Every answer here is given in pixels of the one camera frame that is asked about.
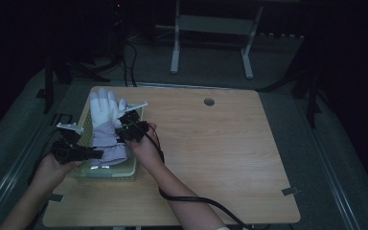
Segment grey metal desk frame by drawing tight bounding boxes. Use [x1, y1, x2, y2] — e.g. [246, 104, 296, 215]
[155, 0, 265, 81]

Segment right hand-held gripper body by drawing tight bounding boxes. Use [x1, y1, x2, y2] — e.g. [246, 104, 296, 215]
[114, 101, 150, 144]

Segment lavender and white glove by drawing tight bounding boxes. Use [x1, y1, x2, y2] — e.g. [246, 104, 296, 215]
[89, 87, 129, 167]

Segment black stand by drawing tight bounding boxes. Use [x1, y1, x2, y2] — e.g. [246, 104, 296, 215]
[35, 56, 111, 115]

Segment grey tape piece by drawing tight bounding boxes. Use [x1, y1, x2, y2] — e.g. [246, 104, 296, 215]
[47, 193, 65, 203]
[281, 186, 302, 197]

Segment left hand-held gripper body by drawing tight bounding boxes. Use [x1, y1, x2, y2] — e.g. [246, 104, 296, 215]
[50, 122, 89, 166]

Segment person's right hand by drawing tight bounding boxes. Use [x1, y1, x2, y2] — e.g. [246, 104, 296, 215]
[124, 122, 163, 172]

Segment person's left hand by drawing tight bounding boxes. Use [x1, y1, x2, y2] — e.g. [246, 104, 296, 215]
[33, 152, 82, 194]

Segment black floor cables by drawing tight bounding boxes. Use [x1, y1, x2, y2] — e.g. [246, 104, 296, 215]
[120, 39, 139, 88]

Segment pale green mesh basket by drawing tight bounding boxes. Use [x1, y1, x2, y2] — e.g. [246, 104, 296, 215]
[71, 95, 146, 182]

